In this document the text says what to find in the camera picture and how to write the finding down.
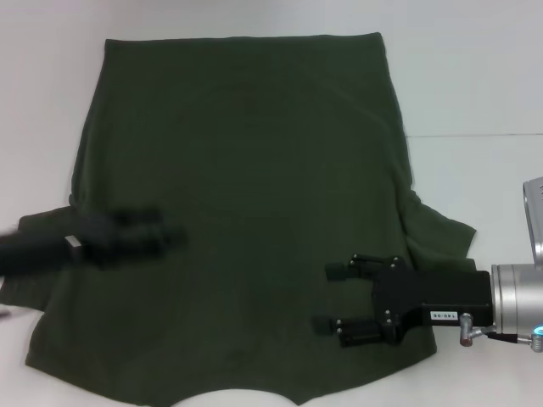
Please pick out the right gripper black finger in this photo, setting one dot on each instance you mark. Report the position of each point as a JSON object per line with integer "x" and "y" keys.
{"x": 326, "y": 325}
{"x": 337, "y": 271}

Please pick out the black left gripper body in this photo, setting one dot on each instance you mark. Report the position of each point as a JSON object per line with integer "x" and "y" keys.
{"x": 97, "y": 241}

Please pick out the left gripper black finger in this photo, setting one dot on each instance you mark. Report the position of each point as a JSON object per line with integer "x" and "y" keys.
{"x": 152, "y": 239}
{"x": 138, "y": 217}

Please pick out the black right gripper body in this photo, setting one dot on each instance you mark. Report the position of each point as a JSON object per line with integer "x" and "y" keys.
{"x": 445, "y": 297}

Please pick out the dark green t-shirt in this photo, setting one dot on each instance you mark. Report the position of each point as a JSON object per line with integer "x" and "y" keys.
{"x": 254, "y": 169}

